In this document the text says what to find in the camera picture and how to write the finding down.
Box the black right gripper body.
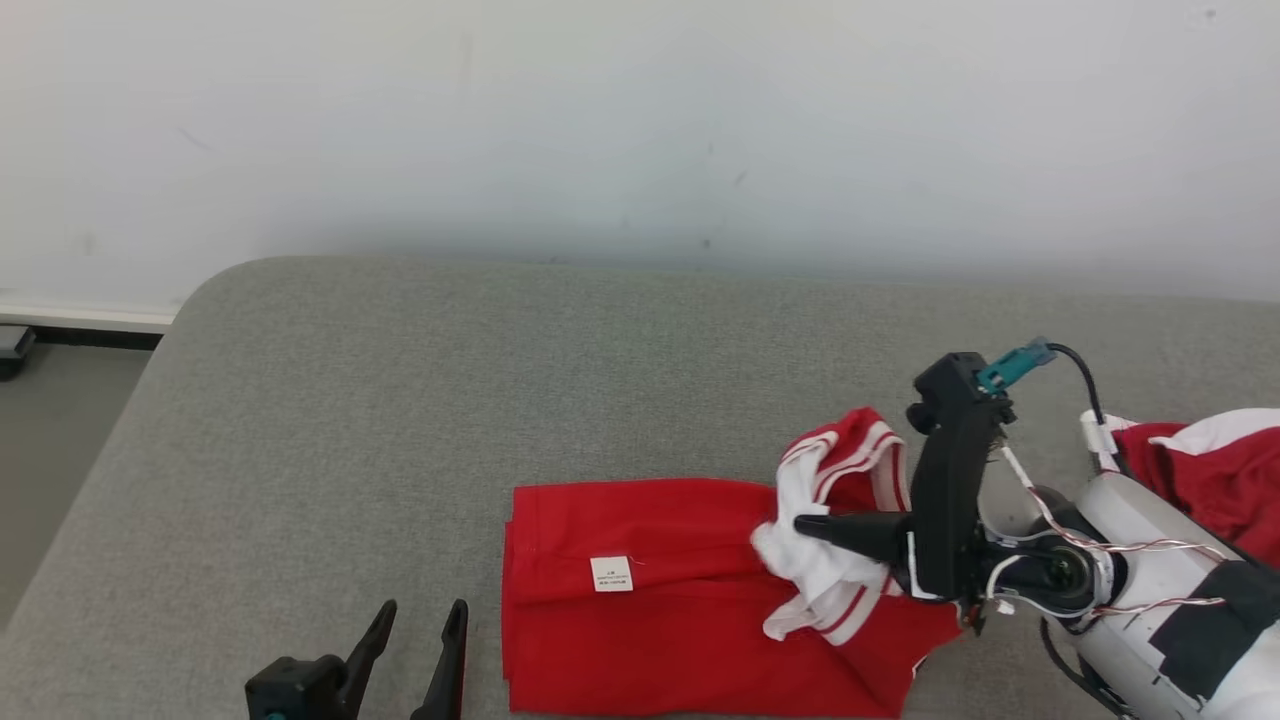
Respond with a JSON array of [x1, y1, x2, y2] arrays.
[[905, 422, 999, 607]]

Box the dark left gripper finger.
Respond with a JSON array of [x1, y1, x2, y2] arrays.
[[330, 600, 399, 720], [410, 598, 470, 720]]

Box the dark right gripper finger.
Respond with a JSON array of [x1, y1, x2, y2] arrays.
[[793, 513, 910, 567]]

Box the red white jersey shirt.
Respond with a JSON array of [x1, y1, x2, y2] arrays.
[[500, 405, 966, 719]]

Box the red Bulls shorts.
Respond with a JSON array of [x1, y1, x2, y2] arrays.
[[1110, 408, 1280, 571]]

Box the black cable with teal plug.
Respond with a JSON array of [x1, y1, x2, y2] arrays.
[[975, 338, 1131, 476]]

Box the white cable clip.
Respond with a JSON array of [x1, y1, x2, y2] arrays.
[[1078, 408, 1139, 473]]

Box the red white twisted wire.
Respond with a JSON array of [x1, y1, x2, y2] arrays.
[[995, 445, 1229, 616]]

